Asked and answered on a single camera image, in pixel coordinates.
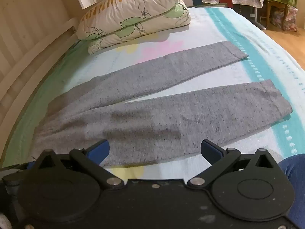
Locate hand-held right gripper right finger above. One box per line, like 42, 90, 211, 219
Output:
186, 139, 280, 188

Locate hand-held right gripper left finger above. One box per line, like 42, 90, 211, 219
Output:
33, 139, 125, 188

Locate grey pants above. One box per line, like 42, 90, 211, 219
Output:
33, 41, 293, 167

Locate floral bed sheet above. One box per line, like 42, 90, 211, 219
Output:
0, 6, 305, 180

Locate person's blue jeans leg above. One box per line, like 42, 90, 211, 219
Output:
278, 155, 305, 229

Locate green leaf floral pillow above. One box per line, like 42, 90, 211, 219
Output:
88, 1, 191, 55

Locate yellow striped floral pillow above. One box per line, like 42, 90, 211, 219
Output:
77, 0, 182, 40

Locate wooden side table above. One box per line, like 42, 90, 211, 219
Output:
264, 0, 299, 31

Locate pink floral bag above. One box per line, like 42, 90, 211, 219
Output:
270, 5, 299, 32

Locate white wooden bed frame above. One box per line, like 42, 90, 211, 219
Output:
0, 0, 230, 167

